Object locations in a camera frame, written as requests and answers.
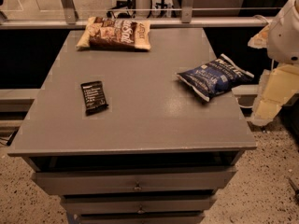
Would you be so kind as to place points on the grey drawer cabinet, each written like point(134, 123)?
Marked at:
point(153, 121)

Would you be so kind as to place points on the black rxbar chocolate bar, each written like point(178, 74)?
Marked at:
point(94, 97)

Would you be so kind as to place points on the blue chip bag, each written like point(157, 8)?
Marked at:
point(216, 77)

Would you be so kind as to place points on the top grey drawer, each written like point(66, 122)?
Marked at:
point(134, 181)

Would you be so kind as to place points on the black office chair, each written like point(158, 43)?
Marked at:
point(120, 4)

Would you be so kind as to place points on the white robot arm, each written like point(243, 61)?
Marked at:
point(287, 17)

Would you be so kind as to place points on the grey drawer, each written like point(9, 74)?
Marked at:
point(138, 204)
point(161, 218)
point(134, 181)

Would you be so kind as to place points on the bottom grey drawer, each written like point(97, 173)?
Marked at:
point(161, 218)

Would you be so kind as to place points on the middle grey drawer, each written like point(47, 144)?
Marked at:
point(138, 204)

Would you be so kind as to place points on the grey metal railing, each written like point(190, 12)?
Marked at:
point(74, 14)

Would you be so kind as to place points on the brown popcorn snack bag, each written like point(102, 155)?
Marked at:
point(107, 33)

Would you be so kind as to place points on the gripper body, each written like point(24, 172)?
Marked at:
point(285, 36)

